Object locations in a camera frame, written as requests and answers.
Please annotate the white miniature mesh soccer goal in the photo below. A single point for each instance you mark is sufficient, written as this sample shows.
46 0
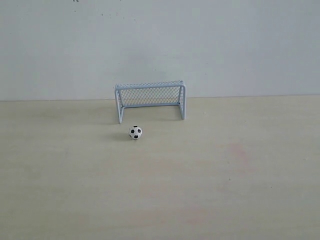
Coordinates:
153 94

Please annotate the small black white soccer ball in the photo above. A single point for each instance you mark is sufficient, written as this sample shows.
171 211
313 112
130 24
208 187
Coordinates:
135 132

